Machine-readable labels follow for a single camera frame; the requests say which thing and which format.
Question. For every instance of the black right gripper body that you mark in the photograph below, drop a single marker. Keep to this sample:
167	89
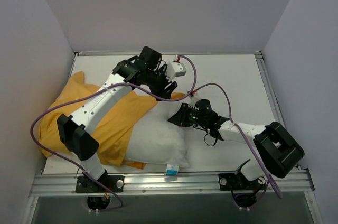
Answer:
185	115

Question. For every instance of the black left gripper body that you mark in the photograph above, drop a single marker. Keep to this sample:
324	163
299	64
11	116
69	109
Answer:
160	86

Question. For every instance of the white pillow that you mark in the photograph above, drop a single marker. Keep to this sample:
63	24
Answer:
154	140

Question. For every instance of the orange pillowcase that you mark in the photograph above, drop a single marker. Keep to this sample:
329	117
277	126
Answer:
112	147

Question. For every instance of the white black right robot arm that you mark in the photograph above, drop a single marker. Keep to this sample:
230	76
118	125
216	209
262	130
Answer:
222	129

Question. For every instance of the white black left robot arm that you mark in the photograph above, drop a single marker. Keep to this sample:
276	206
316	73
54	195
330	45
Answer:
117	100

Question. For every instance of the blue white pillow label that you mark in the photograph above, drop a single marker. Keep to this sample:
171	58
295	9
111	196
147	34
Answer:
171	170

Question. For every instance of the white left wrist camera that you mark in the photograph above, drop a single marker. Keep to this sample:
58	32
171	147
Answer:
175	69

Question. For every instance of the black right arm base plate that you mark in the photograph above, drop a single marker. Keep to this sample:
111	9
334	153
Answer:
237	182

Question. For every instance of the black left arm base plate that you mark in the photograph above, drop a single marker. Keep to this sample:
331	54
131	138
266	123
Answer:
114	182

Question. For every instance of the aluminium front rail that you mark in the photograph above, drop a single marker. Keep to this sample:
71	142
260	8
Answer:
53	185

